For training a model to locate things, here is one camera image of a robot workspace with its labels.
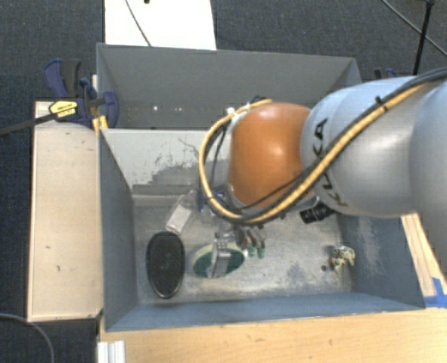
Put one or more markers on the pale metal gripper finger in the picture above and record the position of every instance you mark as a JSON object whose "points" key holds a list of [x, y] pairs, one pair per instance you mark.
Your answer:
{"points": [[221, 267], [219, 246]]}

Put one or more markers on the green and white round disc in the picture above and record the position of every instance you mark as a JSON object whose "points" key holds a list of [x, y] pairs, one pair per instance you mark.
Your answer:
{"points": [[200, 265]]}

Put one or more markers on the clear plastic bottle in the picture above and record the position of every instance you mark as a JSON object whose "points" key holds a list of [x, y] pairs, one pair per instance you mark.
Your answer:
{"points": [[179, 214]]}

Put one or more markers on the black oval case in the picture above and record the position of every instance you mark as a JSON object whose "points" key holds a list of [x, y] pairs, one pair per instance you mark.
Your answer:
{"points": [[165, 265]]}

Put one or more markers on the grey metal bin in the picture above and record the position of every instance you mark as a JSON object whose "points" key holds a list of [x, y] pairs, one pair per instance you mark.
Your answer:
{"points": [[283, 278]]}

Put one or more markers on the pale wood board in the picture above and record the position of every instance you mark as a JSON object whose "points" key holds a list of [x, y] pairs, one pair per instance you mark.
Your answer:
{"points": [[64, 221]]}

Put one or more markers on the black cylinder on white bracket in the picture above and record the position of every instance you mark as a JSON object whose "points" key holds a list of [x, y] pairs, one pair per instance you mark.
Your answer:
{"points": [[315, 215]]}

